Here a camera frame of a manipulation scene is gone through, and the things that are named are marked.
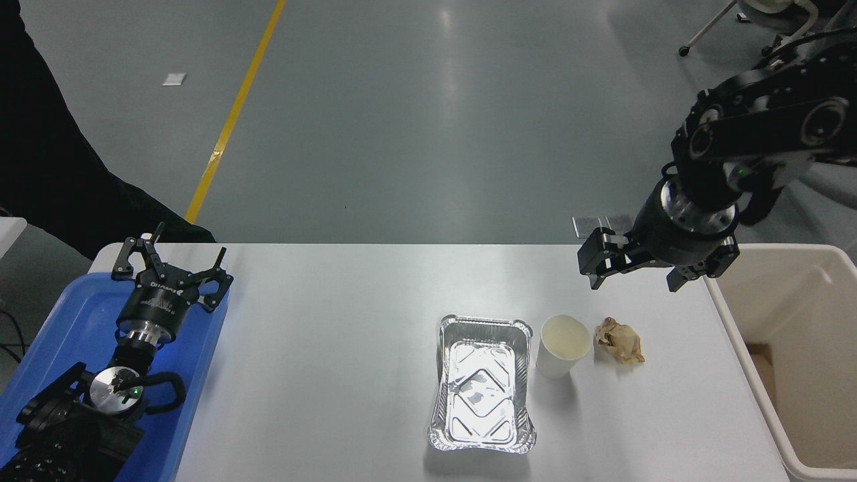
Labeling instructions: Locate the large pale plastic bin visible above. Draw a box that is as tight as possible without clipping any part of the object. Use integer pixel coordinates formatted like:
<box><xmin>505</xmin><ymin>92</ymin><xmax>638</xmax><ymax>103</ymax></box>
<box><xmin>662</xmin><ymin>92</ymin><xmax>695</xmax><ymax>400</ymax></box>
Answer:
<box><xmin>703</xmin><ymin>242</ymin><xmax>857</xmax><ymax>482</ymax></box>

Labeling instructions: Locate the thin black cable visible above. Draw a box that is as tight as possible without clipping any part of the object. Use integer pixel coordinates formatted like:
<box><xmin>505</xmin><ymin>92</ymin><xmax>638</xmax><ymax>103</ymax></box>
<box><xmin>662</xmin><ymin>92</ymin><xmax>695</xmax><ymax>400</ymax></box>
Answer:
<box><xmin>0</xmin><ymin>309</ymin><xmax>27</xmax><ymax>366</ymax></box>

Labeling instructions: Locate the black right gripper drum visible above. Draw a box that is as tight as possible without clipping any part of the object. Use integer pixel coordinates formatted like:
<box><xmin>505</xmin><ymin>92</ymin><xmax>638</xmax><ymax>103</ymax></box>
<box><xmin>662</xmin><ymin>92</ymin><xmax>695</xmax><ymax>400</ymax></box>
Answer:
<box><xmin>625</xmin><ymin>194</ymin><xmax>730</xmax><ymax>269</ymax></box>

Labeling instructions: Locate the rectangular foil tray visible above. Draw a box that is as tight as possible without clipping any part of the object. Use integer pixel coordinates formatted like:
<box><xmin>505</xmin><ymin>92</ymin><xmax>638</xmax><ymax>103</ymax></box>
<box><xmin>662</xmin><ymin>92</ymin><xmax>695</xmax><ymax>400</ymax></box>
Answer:
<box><xmin>428</xmin><ymin>313</ymin><xmax>538</xmax><ymax>456</ymax></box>

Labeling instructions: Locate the white side table corner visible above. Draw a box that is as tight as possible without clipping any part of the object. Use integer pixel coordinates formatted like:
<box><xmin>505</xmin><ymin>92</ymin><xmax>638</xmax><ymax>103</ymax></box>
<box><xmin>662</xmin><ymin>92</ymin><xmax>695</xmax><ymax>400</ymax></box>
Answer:
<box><xmin>0</xmin><ymin>216</ymin><xmax>29</xmax><ymax>258</ymax></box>

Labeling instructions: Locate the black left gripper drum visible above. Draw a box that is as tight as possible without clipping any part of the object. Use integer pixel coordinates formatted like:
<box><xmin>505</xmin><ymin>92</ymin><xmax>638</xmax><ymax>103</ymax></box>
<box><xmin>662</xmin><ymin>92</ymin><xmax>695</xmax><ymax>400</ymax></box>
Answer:
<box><xmin>116</xmin><ymin>268</ymin><xmax>203</xmax><ymax>337</ymax></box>

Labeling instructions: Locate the crumpled tan paper ball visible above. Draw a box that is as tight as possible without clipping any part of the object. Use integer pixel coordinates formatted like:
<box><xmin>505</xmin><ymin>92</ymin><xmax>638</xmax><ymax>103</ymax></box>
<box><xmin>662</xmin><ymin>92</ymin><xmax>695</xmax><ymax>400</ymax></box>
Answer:
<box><xmin>594</xmin><ymin>317</ymin><xmax>646</xmax><ymax>366</ymax></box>

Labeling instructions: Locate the person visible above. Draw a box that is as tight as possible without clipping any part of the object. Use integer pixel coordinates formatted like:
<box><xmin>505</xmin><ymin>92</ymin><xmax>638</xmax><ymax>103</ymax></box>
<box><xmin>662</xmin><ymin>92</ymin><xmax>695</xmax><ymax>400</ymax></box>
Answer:
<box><xmin>0</xmin><ymin>0</ymin><xmax>216</xmax><ymax>260</ymax></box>

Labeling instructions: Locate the blue plastic tray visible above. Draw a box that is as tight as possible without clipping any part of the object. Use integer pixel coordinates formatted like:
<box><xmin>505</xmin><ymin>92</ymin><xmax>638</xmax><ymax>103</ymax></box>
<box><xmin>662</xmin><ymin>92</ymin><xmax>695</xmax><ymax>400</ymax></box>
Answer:
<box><xmin>0</xmin><ymin>271</ymin><xmax>232</xmax><ymax>482</ymax></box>

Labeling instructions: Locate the white paper cup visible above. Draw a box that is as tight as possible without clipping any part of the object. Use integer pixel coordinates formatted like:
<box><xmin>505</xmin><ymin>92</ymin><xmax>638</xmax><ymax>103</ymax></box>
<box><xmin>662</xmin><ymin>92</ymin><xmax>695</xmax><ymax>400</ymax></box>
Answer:
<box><xmin>536</xmin><ymin>313</ymin><xmax>592</xmax><ymax>380</ymax></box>

